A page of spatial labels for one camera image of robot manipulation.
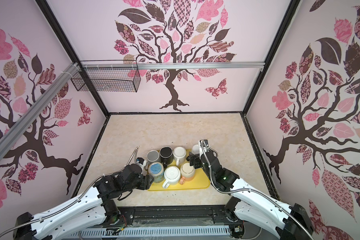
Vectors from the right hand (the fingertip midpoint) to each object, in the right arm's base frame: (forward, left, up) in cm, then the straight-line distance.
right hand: (196, 149), depth 78 cm
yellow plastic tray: (-10, -3, -19) cm, 21 cm away
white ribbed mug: (-10, +13, -10) cm, 19 cm away
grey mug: (+1, +25, -8) cm, 26 cm away
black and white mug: (+5, 0, -9) cm, 10 cm away
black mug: (+2, +17, -9) cm, 19 cm away
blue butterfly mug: (-8, +22, -6) cm, 24 cm away
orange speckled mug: (-9, +5, -9) cm, 14 cm away
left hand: (-13, +26, -10) cm, 31 cm away
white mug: (+3, +9, -10) cm, 14 cm away
